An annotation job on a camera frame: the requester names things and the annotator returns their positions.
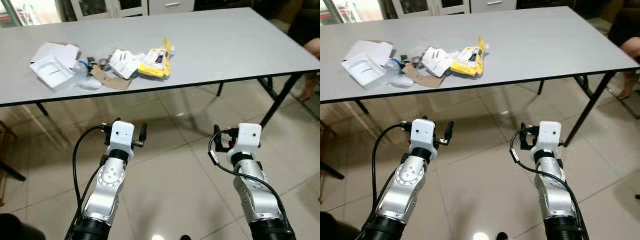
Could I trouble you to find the yellow headset package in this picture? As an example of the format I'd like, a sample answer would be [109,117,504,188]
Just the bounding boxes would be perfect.
[449,35,487,78]
[137,37,174,80]

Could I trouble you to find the small dark crumpled trash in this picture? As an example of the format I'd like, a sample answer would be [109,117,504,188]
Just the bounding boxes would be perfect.
[401,53,424,69]
[88,56,111,71]

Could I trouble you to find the brown cardboard piece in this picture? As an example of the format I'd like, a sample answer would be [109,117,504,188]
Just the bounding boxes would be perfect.
[90,66,132,91]
[402,64,445,90]

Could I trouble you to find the clear plastic bottle blue cap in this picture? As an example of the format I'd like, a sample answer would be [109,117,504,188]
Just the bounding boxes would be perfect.
[74,59,104,91]
[384,58,416,89]

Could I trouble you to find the white printed packaging box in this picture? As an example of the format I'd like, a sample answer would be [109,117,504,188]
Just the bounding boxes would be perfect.
[421,46,455,79]
[108,48,144,80]

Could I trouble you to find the black slanted table leg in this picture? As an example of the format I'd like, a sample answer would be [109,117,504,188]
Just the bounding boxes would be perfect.
[563,71,617,148]
[259,74,304,129]

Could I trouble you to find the white plastic tray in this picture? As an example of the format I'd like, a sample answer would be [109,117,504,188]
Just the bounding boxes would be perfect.
[29,54,77,92]
[341,52,389,91]

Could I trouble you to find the white folded paper sheet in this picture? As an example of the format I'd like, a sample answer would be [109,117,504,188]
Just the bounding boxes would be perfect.
[30,42,80,69]
[343,40,395,67]

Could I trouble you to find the black furniture leg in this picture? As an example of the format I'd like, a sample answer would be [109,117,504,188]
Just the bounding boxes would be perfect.
[0,160,27,182]
[320,162,346,180]

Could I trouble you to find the white glass door cabinet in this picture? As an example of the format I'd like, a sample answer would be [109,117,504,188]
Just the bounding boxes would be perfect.
[69,0,149,21]
[390,0,471,17]

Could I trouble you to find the person bare leg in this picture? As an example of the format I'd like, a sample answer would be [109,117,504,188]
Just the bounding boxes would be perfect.
[299,37,321,102]
[618,37,640,100]

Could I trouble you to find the white drawer unit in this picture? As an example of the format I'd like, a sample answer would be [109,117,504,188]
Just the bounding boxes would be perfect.
[147,0,196,15]
[470,0,519,14]

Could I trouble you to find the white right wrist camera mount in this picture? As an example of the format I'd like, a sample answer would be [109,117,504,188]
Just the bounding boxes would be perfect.
[530,121,562,154]
[227,123,262,157]

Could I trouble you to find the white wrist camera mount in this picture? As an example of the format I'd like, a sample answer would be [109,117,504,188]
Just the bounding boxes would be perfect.
[530,121,562,154]
[227,123,262,157]
[109,120,136,152]
[409,119,438,153]

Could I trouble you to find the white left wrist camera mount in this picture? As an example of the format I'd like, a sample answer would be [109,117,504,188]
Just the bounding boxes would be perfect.
[109,120,136,152]
[409,119,438,153]

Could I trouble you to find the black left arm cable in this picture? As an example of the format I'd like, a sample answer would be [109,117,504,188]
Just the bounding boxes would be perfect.
[65,125,112,240]
[356,123,412,240]

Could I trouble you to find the window with green frame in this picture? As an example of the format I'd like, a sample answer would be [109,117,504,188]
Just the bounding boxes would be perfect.
[320,0,385,26]
[0,0,64,27]

